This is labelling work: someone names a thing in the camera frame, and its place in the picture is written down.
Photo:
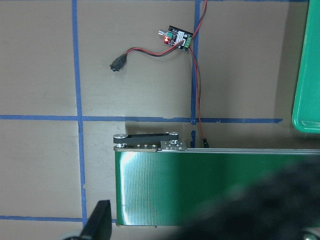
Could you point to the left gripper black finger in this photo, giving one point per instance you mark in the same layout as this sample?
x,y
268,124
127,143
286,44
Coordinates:
x,y
99,224

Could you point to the green conveyor belt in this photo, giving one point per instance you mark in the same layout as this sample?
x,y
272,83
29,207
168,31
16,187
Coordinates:
x,y
159,181

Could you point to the motor controller board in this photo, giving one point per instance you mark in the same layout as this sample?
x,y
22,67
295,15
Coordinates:
x,y
175,35

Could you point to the green plastic tray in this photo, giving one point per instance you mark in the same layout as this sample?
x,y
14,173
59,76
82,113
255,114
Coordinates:
x,y
306,107

